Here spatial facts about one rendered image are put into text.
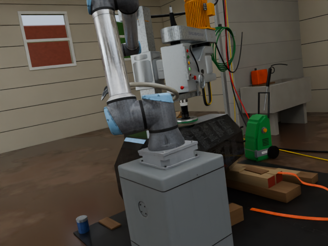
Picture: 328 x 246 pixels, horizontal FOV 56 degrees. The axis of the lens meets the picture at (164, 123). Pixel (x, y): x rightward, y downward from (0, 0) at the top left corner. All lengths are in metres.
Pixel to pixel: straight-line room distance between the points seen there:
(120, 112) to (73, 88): 7.39
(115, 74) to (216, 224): 0.89
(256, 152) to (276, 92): 1.58
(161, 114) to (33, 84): 7.19
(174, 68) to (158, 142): 1.33
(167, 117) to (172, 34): 1.33
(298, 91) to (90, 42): 5.75
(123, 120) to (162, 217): 0.48
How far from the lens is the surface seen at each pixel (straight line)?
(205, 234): 1.58
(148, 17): 3.64
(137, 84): 2.00
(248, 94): 5.56
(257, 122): 4.14
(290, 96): 5.80
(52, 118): 8.63
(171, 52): 2.73
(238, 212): 2.67
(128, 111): 1.47
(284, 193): 2.98
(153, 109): 1.47
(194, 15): 3.37
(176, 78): 2.71
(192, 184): 1.45
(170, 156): 1.44
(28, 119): 8.47
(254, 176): 3.12
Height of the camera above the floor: 1.28
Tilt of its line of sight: 9 degrees down
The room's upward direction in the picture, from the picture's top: 8 degrees counter-clockwise
